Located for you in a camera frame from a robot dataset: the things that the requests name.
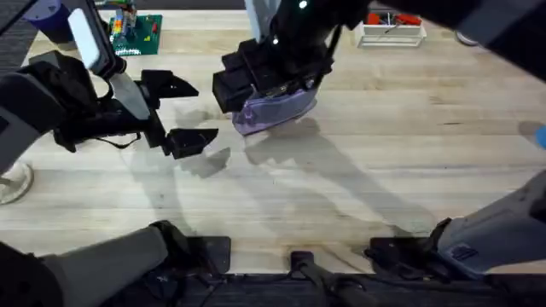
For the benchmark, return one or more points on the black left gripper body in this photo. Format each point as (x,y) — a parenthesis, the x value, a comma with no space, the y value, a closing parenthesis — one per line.
(77,115)

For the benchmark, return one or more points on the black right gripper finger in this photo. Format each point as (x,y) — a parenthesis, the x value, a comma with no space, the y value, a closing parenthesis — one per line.
(285,88)

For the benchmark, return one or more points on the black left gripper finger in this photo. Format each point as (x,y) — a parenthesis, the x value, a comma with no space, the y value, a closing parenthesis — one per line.
(164,87)
(189,143)

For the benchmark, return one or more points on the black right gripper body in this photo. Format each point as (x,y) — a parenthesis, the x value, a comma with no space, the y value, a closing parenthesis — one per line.
(298,42)

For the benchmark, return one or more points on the purple soft zip bag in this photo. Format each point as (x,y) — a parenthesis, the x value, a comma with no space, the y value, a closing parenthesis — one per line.
(273,111)

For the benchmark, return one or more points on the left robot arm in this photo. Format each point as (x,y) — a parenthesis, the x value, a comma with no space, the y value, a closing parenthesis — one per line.
(106,264)

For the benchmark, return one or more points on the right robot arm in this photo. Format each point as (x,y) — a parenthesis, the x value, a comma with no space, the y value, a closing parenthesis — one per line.
(490,239)

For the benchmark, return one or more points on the right wrist upright plate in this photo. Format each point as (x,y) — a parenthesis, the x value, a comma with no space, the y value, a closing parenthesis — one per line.
(258,17)

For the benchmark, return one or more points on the wrist upright plate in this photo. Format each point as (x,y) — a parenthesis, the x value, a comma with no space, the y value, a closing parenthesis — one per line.
(91,38)
(258,17)

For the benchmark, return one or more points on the green board with toy blocks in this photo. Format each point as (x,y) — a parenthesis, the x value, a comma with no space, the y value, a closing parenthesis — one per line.
(138,36)

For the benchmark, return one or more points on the left wrist upright plate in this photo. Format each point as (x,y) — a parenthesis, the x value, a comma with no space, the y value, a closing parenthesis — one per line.
(91,38)

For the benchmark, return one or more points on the white round object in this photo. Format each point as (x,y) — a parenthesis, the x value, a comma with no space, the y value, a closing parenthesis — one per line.
(15,183)

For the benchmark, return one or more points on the white box with red tools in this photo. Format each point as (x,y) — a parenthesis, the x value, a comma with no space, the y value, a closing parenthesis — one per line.
(390,32)

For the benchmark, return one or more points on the blue cylindrical object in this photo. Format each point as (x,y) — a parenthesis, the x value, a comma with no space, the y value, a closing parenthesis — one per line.
(49,19)

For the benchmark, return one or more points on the grey tape roll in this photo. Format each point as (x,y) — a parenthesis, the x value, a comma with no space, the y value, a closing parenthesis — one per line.
(466,39)

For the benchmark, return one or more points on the blue round object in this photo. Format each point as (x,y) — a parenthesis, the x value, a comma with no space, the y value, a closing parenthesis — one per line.
(541,137)

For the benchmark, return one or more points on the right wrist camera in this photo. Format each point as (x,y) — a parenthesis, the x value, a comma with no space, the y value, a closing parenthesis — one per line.
(234,85)

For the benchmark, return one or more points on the black rail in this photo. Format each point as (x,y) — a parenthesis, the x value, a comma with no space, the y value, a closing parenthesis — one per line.
(426,294)

